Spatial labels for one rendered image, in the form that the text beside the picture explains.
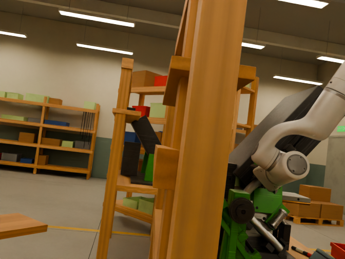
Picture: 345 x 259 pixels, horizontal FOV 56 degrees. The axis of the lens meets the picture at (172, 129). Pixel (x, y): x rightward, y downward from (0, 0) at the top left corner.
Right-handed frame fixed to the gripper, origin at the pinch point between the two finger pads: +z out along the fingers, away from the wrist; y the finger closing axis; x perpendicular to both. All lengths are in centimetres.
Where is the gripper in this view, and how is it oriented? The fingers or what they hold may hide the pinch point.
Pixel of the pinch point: (259, 180)
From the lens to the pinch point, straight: 129.1
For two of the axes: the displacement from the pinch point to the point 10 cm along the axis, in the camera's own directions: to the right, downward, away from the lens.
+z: -0.9, 3.0, 9.5
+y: -6.3, -7.6, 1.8
